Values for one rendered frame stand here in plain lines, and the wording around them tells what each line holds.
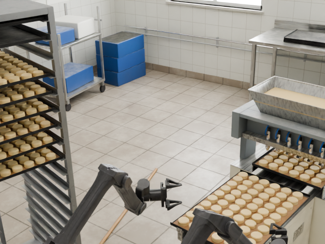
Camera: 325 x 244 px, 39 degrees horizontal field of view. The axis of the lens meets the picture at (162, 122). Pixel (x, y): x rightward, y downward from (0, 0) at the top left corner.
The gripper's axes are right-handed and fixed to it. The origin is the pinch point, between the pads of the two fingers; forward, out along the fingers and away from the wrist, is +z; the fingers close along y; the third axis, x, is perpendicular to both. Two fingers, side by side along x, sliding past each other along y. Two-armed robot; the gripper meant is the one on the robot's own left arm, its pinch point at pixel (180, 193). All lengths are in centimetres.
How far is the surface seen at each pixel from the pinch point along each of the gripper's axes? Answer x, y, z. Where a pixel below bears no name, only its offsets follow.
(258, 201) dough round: 1.0, 6.3, 37.9
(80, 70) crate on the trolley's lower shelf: -381, 55, -84
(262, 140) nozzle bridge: -39, -6, 50
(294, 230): 3, 23, 56
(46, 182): -53, 22, -73
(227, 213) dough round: 9.0, 6.5, 21.0
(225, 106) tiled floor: -334, 93, 91
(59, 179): -40, 12, -63
